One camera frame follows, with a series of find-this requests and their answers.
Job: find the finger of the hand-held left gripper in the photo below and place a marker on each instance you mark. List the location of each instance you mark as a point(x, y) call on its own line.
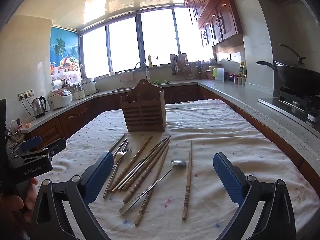
point(57, 146)
point(31, 142)

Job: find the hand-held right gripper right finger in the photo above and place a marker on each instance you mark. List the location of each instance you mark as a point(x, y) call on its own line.
point(227, 177)

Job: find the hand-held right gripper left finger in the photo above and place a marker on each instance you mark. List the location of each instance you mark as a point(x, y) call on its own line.
point(100, 175)

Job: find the metal fork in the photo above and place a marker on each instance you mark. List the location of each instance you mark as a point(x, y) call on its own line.
point(124, 152)

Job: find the wooden chopstick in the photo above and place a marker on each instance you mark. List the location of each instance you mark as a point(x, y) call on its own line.
point(162, 162)
point(147, 172)
point(118, 141)
point(188, 180)
point(147, 162)
point(135, 158)

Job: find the metal spoon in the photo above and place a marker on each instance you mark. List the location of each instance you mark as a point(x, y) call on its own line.
point(178, 163)

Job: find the wooden utensil holder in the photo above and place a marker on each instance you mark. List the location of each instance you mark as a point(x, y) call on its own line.
point(142, 115)

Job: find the person's left hand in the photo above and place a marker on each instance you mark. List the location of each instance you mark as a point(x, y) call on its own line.
point(12, 206)

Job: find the small orange object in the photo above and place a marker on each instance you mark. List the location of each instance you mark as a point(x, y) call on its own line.
point(28, 124)

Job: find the brown wooden base cabinets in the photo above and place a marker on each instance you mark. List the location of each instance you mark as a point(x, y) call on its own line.
point(75, 120)

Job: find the steel electric kettle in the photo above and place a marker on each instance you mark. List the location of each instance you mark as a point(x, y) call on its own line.
point(38, 107)

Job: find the white floral tablecloth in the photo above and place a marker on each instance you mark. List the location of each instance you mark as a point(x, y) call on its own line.
point(225, 135)

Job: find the white pink rice cooker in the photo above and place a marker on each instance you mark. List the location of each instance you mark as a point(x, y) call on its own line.
point(60, 100)

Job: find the small white appliance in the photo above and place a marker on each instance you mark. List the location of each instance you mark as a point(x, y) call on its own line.
point(79, 93)

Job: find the paper towel roll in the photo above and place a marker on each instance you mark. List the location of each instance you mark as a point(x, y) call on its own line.
point(57, 83)

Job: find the white electric cooking pot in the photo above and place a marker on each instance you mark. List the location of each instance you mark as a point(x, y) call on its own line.
point(88, 86)

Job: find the grey speckled kitchen countertop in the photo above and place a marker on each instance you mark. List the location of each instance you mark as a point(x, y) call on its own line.
point(250, 97)

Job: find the white cup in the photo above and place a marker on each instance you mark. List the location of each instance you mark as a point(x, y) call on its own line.
point(112, 73)

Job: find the white hanging towel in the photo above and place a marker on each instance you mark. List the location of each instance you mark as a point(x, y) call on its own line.
point(126, 76)

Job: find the gas stove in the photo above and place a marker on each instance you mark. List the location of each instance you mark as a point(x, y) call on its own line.
point(295, 105)

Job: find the white pitcher green lid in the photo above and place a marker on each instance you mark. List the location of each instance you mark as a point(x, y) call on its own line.
point(219, 74)

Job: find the pink bowl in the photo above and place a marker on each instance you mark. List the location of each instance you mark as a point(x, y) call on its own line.
point(208, 75)

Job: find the cooking oil bottle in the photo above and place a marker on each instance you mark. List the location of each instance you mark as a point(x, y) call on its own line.
point(242, 68)

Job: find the green basin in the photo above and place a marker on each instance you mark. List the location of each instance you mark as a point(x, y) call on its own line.
point(158, 82)

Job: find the curved sink faucet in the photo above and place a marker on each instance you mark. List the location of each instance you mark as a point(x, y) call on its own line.
point(147, 75)

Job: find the dark knife holder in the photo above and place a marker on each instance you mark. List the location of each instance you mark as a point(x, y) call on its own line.
point(199, 70)

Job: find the black wok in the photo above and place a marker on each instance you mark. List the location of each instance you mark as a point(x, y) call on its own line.
point(297, 78)

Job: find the large kitchen window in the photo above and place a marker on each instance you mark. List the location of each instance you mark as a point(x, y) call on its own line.
point(125, 45)

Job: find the dish drying rack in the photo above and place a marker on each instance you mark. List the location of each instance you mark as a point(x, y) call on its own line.
point(180, 65)

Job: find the yellow dish soap bottle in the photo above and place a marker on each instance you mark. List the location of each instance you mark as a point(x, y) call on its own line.
point(150, 62)

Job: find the wall power socket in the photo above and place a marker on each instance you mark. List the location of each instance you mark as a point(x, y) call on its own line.
point(25, 95)
point(228, 57)

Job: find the tropical fruit wall poster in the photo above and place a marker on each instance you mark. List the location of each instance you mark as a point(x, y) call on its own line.
point(65, 50)

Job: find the brown wooden wall cabinets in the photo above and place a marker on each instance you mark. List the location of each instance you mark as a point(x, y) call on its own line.
point(225, 17)

